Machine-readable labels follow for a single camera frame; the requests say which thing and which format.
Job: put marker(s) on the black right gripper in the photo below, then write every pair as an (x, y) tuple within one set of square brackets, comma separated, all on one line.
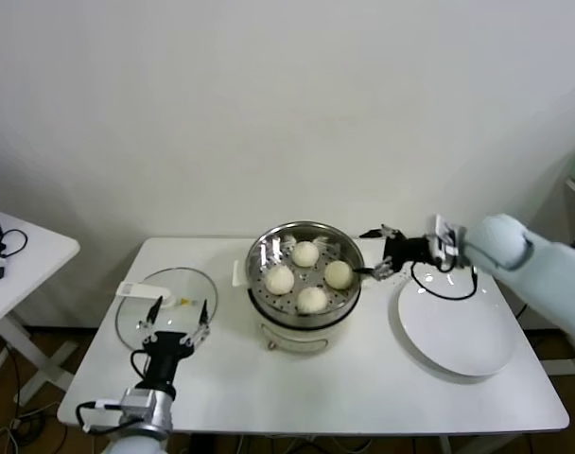
[(408, 250)]

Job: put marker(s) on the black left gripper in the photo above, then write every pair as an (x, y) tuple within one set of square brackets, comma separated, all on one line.
[(164, 352)]

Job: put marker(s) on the white steamed baozi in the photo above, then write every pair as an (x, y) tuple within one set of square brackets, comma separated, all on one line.
[(338, 274), (305, 254), (312, 300), (279, 280)]

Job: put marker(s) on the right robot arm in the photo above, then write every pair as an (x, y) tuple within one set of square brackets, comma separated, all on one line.
[(505, 241)]

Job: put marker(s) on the stainless steel steamer basket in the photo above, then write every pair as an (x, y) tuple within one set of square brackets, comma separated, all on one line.
[(268, 302)]

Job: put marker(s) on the white round plate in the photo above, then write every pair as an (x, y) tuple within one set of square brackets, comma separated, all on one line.
[(458, 331)]

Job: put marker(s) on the white electric cooker pot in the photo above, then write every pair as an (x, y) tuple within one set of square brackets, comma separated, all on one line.
[(297, 340)]

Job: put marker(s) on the white folding side table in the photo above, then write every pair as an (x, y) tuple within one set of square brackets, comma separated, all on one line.
[(37, 246)]

